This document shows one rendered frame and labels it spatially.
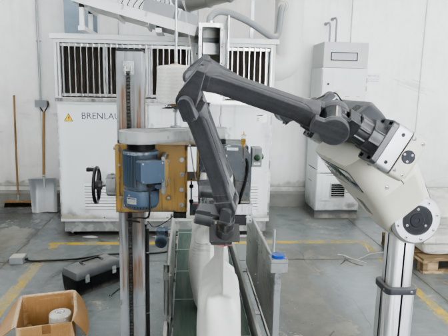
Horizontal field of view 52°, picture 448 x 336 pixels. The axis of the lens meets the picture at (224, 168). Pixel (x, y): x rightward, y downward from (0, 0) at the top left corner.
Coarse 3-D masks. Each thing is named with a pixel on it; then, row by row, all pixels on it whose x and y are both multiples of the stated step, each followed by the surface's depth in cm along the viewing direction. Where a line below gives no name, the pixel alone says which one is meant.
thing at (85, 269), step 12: (72, 264) 364; (84, 264) 363; (96, 264) 365; (108, 264) 370; (72, 276) 351; (84, 276) 353; (96, 276) 361; (108, 276) 371; (72, 288) 355; (84, 288) 355; (96, 288) 364
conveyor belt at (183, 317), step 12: (180, 240) 371; (180, 252) 344; (228, 252) 346; (180, 264) 321; (180, 276) 301; (180, 288) 283; (180, 300) 267; (192, 300) 267; (240, 300) 269; (180, 312) 253; (192, 312) 253; (180, 324) 240; (192, 324) 240
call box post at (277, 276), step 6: (276, 276) 211; (276, 282) 211; (276, 288) 212; (276, 294) 212; (276, 300) 213; (276, 306) 214; (276, 312) 214; (276, 318) 215; (276, 324) 215; (276, 330) 216
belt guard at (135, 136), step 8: (136, 128) 200; (144, 128) 201; (152, 128) 202; (160, 128) 203; (224, 128) 214; (120, 136) 189; (128, 136) 185; (136, 136) 185; (144, 136) 185; (152, 136) 187; (160, 136) 190; (168, 136) 192; (176, 136) 195; (184, 136) 198; (192, 136) 201; (224, 136) 215; (136, 144) 185; (144, 144) 186; (152, 144) 187
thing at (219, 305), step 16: (208, 272) 194; (224, 272) 185; (208, 288) 179; (224, 288) 172; (208, 304) 174; (224, 304) 175; (240, 304) 187; (208, 320) 174; (224, 320) 174; (240, 320) 188
